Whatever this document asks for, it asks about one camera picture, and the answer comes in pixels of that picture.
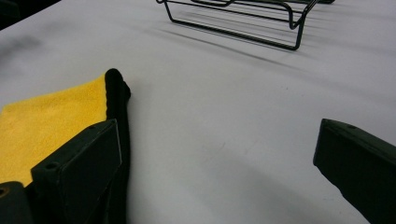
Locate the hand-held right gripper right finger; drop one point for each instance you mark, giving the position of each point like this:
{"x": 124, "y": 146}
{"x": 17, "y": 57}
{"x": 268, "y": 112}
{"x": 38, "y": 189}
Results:
{"x": 358, "y": 161}

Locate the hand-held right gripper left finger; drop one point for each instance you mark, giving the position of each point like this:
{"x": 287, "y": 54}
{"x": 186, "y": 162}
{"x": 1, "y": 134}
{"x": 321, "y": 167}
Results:
{"x": 77, "y": 174}

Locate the yellow cloth with black edge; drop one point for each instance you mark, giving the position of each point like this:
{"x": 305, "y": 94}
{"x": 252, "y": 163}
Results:
{"x": 46, "y": 124}

